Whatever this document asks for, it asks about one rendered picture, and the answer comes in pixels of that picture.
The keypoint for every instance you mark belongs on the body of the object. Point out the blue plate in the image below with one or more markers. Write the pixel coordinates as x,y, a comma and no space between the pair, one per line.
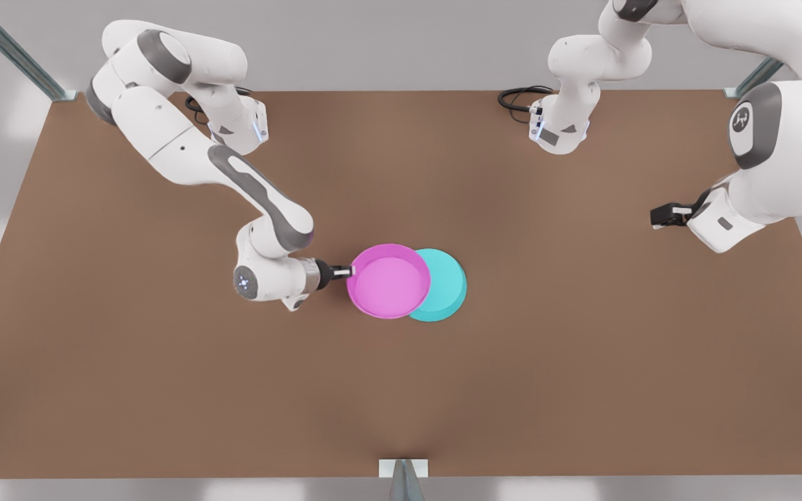
446,289

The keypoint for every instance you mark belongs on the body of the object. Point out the silver frame post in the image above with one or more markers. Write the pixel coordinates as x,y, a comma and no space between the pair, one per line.
777,56
403,480
11,50

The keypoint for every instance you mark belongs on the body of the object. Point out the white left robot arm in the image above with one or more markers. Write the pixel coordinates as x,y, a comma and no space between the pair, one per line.
777,139

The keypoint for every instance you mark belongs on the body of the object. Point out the pink plate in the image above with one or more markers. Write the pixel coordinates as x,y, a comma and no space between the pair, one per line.
388,281

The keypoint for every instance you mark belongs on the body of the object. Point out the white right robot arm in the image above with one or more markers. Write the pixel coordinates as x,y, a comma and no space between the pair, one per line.
185,149

